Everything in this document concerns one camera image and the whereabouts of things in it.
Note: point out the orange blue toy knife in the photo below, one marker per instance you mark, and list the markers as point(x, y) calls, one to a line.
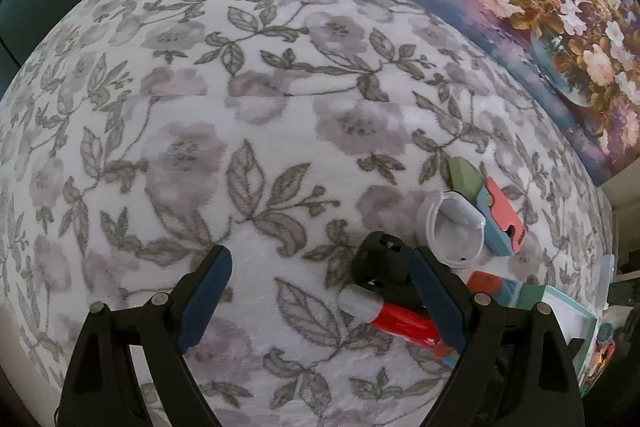
point(504, 291)

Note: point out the red white glue bottle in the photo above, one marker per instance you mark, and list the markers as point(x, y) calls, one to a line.
point(391, 319)

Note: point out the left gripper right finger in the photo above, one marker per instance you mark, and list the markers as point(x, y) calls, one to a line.
point(515, 367)

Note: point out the pink blue green toy knife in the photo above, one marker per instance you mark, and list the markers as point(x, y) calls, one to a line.
point(504, 231)

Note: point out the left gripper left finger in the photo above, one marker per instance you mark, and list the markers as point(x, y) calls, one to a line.
point(101, 387)

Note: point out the white power strip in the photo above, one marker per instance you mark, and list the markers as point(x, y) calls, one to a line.
point(606, 273)

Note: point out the black charger block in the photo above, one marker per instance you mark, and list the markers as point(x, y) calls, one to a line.
point(381, 265)

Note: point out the floral grey white blanket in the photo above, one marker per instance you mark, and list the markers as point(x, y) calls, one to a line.
point(139, 133)

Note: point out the colourful stationery pile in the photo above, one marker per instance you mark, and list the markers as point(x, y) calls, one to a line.
point(601, 356)

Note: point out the floral painting canvas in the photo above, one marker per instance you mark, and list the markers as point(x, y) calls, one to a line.
point(578, 58)

